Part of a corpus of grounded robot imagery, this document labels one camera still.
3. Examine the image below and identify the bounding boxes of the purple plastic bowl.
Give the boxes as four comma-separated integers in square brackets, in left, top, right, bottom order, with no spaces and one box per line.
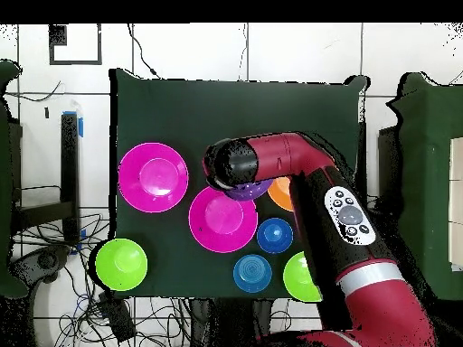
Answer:
[223,178,275,202]

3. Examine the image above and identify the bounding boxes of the orange plastic bowl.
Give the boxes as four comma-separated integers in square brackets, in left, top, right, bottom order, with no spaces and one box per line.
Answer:
[267,176,295,212]

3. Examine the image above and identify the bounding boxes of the pink plastic bowl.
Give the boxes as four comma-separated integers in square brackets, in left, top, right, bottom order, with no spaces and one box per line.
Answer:
[118,142,190,214]
[188,185,260,254]

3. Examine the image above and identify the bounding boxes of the dark blue plastic bowl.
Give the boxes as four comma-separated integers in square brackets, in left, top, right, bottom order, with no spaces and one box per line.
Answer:
[256,217,294,255]

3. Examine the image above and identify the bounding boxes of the dark green tablecloth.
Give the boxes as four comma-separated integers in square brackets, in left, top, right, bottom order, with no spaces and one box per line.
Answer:
[109,68,371,303]

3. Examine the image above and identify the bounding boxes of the light blue plastic bowl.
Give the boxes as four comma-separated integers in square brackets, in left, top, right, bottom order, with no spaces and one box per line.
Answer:
[232,253,273,294]

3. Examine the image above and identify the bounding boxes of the green plastic bowl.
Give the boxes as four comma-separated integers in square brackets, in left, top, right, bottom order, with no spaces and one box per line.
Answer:
[95,237,148,292]
[282,250,323,303]

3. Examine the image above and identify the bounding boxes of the black metal stand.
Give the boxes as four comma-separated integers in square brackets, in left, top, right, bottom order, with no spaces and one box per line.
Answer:
[12,110,85,245]

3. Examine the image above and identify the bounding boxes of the black power adapter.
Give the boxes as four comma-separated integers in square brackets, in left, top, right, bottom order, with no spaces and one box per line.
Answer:
[98,291,137,343]

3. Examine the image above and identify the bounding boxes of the green clothed side table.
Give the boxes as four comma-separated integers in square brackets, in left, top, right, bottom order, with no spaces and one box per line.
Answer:
[0,59,29,299]
[385,71,463,301]

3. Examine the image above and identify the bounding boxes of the white box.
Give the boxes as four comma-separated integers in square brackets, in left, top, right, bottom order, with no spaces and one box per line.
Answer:
[449,136,463,272]

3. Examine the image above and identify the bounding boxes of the thin black floor cable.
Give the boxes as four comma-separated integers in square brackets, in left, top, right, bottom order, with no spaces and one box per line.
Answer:
[126,23,161,79]

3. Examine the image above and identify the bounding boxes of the black square frame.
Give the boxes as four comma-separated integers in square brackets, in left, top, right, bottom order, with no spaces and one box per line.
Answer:
[48,23,103,66]

